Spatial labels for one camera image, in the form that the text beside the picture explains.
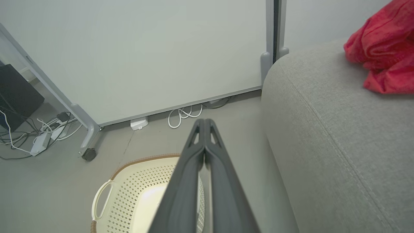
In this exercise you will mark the small white adapter box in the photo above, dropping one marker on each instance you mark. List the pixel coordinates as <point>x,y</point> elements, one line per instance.
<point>139,124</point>

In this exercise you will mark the cream perforated laundry basket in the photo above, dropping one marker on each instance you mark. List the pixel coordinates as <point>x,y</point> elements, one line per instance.
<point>129,194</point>

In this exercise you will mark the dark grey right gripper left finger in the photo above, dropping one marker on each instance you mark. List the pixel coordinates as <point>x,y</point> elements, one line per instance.
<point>184,194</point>

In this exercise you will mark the black box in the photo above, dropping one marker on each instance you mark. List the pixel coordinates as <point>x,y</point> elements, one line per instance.
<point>16,94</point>

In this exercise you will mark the grey fabric sofa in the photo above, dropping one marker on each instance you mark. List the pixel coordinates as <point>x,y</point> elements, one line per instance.
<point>339,145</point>

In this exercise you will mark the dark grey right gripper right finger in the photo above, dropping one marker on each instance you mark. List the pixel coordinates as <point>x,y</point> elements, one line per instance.
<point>226,194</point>

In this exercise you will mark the red garment with white trim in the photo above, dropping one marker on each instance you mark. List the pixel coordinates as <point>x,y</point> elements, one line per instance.
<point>385,48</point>

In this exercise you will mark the white power strip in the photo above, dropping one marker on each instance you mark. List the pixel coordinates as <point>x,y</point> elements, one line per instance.
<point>39,144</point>

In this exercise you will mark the white partition panel grey frame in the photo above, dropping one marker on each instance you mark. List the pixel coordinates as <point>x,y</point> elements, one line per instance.
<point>317,19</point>

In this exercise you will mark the white partition panel with caster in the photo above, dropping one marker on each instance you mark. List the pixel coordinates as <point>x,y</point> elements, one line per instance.
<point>145,58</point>

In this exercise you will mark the black caster wheel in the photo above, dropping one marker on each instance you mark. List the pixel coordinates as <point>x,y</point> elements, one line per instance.
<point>89,154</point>

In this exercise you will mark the small black power adapter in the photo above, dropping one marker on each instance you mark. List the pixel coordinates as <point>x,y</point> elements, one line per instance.
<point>63,116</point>

